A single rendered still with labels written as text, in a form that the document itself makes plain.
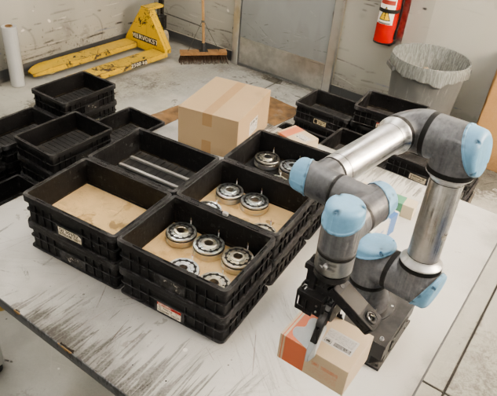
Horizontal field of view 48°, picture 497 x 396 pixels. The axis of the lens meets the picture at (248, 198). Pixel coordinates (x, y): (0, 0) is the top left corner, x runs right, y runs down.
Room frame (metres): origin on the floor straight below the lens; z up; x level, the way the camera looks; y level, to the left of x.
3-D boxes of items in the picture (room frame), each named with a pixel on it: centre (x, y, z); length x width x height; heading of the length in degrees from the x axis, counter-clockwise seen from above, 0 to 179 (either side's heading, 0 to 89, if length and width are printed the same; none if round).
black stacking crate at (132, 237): (1.31, 0.14, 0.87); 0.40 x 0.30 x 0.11; 63
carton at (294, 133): (2.34, -0.21, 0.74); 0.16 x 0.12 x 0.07; 43
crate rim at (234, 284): (1.31, 0.14, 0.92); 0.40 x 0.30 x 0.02; 63
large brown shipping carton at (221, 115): (2.41, 0.15, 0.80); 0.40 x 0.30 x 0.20; 160
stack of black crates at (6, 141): (2.69, 1.31, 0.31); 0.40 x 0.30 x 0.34; 147
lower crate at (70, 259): (1.50, 0.50, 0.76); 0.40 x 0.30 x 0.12; 63
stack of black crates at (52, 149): (2.47, 0.97, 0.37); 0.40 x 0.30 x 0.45; 147
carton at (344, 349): (0.81, -0.20, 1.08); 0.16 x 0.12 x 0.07; 58
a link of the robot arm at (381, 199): (0.90, -0.23, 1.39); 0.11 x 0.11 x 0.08; 51
